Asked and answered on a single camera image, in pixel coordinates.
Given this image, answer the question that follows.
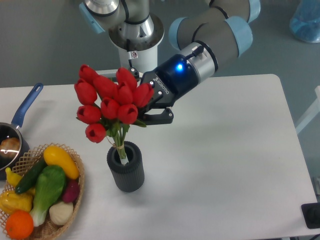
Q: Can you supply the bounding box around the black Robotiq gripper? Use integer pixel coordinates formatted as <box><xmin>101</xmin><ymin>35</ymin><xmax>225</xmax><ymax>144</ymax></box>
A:
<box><xmin>128</xmin><ymin>54</ymin><xmax>199</xmax><ymax>125</ymax></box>

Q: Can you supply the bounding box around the red tulip bouquet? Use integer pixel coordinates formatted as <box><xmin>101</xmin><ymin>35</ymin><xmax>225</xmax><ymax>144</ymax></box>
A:
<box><xmin>74</xmin><ymin>64</ymin><xmax>154</xmax><ymax>165</ymax></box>

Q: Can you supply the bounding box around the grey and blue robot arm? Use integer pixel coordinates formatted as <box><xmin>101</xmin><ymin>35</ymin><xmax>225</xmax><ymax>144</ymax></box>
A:
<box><xmin>79</xmin><ymin>0</ymin><xmax>261</xmax><ymax>125</ymax></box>

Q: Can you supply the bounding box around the dark grey ribbed vase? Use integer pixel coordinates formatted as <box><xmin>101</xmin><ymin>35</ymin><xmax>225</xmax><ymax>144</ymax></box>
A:
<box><xmin>107</xmin><ymin>141</ymin><xmax>145</xmax><ymax>193</ymax></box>

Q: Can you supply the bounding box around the yellow squash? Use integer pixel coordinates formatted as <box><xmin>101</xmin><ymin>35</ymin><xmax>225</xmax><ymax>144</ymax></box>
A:
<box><xmin>43</xmin><ymin>145</ymin><xmax>80</xmax><ymax>180</ymax></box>

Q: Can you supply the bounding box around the purple red onion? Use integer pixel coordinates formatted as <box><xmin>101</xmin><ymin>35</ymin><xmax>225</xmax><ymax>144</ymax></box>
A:
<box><xmin>61</xmin><ymin>179</ymin><xmax>80</xmax><ymax>203</ymax></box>

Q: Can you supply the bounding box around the green bok choy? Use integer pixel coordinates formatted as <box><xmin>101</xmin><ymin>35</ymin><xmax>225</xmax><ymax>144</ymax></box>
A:
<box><xmin>30</xmin><ymin>165</ymin><xmax>66</xmax><ymax>227</ymax></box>

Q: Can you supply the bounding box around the green cucumber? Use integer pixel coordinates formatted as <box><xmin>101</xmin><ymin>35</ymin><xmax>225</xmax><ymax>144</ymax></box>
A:
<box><xmin>14</xmin><ymin>158</ymin><xmax>47</xmax><ymax>194</ymax></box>

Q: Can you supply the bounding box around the white garlic bulb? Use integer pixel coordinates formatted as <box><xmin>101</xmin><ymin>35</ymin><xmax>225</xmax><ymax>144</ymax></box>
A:
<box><xmin>49</xmin><ymin>201</ymin><xmax>74</xmax><ymax>226</ymax></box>

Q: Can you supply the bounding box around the brown bread roll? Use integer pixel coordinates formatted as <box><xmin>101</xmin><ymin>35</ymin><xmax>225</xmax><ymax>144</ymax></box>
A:
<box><xmin>0</xmin><ymin>137</ymin><xmax>20</xmax><ymax>159</ymax></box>

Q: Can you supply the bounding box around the small yellow banana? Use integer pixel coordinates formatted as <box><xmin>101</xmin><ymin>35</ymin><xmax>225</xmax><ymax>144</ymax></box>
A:
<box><xmin>5</xmin><ymin>167</ymin><xmax>36</xmax><ymax>196</ymax></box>

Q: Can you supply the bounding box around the blue translucent plastic bag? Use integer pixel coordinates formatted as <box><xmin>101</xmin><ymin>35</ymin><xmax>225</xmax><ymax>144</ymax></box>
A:
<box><xmin>289</xmin><ymin>0</ymin><xmax>320</xmax><ymax>44</ymax></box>

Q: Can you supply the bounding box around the yellow bell pepper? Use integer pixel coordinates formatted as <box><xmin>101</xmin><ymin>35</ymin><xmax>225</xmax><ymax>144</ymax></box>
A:
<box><xmin>0</xmin><ymin>190</ymin><xmax>33</xmax><ymax>215</ymax></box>

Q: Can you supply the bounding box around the orange fruit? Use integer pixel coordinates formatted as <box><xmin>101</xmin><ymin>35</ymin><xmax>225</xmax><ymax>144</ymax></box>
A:
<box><xmin>5</xmin><ymin>210</ymin><xmax>34</xmax><ymax>240</ymax></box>

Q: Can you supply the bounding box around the black device at edge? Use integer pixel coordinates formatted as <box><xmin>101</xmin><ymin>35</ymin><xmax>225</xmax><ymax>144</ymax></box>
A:
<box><xmin>301</xmin><ymin>202</ymin><xmax>320</xmax><ymax>229</ymax></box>

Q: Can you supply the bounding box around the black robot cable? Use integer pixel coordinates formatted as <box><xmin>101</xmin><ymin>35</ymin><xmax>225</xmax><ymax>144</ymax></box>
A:
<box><xmin>125</xmin><ymin>38</ymin><xmax>136</xmax><ymax>70</ymax></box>

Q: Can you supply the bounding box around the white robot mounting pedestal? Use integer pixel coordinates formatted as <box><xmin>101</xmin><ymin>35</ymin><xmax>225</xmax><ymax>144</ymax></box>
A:
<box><xmin>86</xmin><ymin>13</ymin><xmax>166</xmax><ymax>84</ymax></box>

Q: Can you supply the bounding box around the blue handled saucepan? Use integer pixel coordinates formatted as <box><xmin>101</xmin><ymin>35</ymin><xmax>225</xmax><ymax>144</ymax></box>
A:
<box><xmin>0</xmin><ymin>83</ymin><xmax>44</xmax><ymax>181</ymax></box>

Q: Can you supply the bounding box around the white frame at right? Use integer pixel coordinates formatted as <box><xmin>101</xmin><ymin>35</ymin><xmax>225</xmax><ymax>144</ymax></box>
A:
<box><xmin>295</xmin><ymin>86</ymin><xmax>320</xmax><ymax>134</ymax></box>

